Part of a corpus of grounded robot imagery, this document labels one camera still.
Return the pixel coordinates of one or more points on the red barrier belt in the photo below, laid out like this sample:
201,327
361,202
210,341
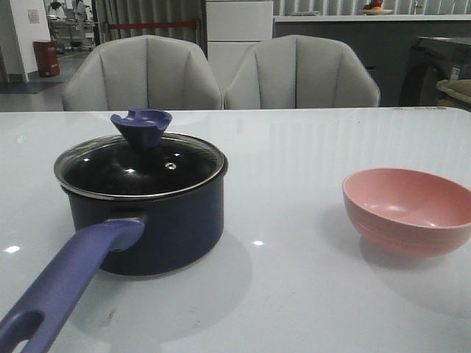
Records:
158,25

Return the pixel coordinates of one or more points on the red bin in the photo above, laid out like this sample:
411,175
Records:
46,58

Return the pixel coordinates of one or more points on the fruit plate on counter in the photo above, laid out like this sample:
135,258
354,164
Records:
375,7

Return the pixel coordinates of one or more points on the pink bowl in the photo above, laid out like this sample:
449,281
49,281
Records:
408,212

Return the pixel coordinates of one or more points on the grey upholstered chair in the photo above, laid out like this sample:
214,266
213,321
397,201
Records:
298,72
146,71

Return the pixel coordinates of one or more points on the dark grey counter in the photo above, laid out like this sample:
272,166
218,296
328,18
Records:
382,42

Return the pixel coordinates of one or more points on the dark washing machine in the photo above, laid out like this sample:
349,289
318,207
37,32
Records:
433,59

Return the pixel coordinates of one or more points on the dark blue saucepan purple handle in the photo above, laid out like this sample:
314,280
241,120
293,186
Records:
133,238

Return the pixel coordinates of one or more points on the left grey upholstered chair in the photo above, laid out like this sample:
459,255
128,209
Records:
146,71

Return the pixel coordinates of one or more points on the glass lid purple knob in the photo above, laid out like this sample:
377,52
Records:
143,161

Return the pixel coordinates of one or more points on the right grey upholstered chair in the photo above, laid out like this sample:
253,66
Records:
298,72

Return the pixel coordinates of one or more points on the white cabinet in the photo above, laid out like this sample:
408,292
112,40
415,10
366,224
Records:
232,27

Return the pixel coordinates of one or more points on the grey curtain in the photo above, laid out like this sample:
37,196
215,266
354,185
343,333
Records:
130,12

